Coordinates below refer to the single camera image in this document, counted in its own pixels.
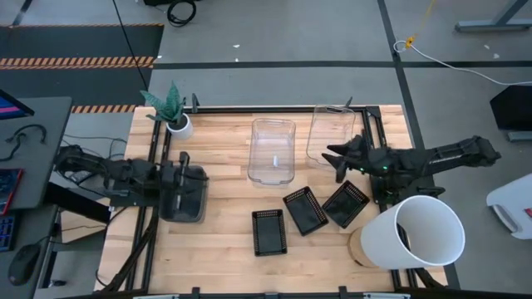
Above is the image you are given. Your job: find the thin black floor cable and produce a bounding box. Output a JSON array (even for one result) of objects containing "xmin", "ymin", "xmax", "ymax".
[{"xmin": 111, "ymin": 0, "xmax": 150, "ymax": 91}]

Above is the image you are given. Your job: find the white cylindrical bin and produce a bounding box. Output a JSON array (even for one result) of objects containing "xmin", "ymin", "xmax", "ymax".
[{"xmin": 359, "ymin": 194, "xmax": 467, "ymax": 271}]

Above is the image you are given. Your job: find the computer monitor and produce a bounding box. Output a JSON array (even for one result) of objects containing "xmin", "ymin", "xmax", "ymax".
[{"xmin": 0, "ymin": 88, "xmax": 36, "ymax": 122}]

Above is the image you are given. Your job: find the black box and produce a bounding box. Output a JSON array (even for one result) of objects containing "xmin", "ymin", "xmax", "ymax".
[{"xmin": 489, "ymin": 84, "xmax": 532, "ymax": 144}]

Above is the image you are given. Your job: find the round wooden base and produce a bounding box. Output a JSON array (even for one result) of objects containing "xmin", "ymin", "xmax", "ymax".
[{"xmin": 347, "ymin": 226, "xmax": 380, "ymax": 268}]

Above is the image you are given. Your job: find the green plant in white pot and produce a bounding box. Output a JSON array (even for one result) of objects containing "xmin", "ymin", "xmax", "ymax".
[{"xmin": 139, "ymin": 80, "xmax": 195, "ymax": 141}]

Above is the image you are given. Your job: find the yellow cable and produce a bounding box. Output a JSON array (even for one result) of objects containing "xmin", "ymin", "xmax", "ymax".
[{"xmin": 404, "ymin": 0, "xmax": 438, "ymax": 49}]

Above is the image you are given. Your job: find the black cable on desk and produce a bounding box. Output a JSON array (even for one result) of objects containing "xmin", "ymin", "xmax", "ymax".
[{"xmin": 0, "ymin": 123, "xmax": 48, "ymax": 164}]

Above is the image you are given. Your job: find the grey tinted plastic bin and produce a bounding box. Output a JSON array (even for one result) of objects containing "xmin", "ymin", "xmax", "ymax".
[{"xmin": 158, "ymin": 164, "xmax": 210, "ymax": 224}]

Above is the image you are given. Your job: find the black aluminium rig frame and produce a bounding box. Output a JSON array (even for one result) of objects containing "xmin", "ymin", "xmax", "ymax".
[{"xmin": 99, "ymin": 103, "xmax": 449, "ymax": 299}]

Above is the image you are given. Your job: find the white floor cable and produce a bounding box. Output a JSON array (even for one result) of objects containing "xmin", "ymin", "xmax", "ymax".
[{"xmin": 392, "ymin": 38, "xmax": 532, "ymax": 87}]

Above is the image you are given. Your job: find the black hazard striped floor mat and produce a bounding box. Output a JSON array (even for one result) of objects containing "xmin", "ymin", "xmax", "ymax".
[{"xmin": 0, "ymin": 22, "xmax": 165, "ymax": 115}]

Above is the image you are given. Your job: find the grey metal table leg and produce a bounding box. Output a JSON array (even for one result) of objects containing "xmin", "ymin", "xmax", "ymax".
[{"xmin": 453, "ymin": 0, "xmax": 532, "ymax": 34}]

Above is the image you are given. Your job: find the black computer mouse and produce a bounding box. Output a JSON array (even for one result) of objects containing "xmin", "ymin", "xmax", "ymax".
[{"xmin": 7, "ymin": 242, "xmax": 42, "ymax": 287}]

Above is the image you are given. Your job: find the black slotted plastic basket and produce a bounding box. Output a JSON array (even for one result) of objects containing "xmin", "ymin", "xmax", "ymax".
[
  {"xmin": 250, "ymin": 208, "xmax": 289, "ymax": 257},
  {"xmin": 282, "ymin": 185, "xmax": 330, "ymax": 238},
  {"xmin": 321, "ymin": 179, "xmax": 372, "ymax": 230}
]

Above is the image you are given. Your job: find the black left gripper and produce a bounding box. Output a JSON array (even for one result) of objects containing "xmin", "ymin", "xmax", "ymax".
[{"xmin": 159, "ymin": 150, "xmax": 192, "ymax": 213}]

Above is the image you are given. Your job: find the black keyboard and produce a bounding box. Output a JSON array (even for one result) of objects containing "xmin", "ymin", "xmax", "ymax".
[{"xmin": 0, "ymin": 213, "xmax": 18, "ymax": 253}]

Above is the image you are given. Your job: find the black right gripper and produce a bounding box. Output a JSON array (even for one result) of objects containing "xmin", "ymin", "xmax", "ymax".
[{"xmin": 320, "ymin": 133, "xmax": 396, "ymax": 184}]

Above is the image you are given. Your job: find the red and blue tablet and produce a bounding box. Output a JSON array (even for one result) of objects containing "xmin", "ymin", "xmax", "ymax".
[{"xmin": 0, "ymin": 167, "xmax": 24, "ymax": 217}]

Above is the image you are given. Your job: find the grey office desk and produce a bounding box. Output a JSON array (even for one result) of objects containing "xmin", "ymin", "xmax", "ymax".
[{"xmin": 0, "ymin": 96, "xmax": 74, "ymax": 211}]

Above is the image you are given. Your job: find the white plastic chair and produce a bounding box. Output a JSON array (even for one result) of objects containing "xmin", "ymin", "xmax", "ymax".
[{"xmin": 485, "ymin": 173, "xmax": 532, "ymax": 241}]

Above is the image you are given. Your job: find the coiled black cable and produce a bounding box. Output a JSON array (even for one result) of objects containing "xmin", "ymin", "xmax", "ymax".
[{"xmin": 165, "ymin": 0, "xmax": 198, "ymax": 28}]

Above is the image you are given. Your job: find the clear plastic storage bin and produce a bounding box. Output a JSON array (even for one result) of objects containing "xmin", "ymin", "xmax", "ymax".
[
  {"xmin": 305, "ymin": 103, "xmax": 357, "ymax": 168},
  {"xmin": 247, "ymin": 117, "xmax": 298, "ymax": 187}
]

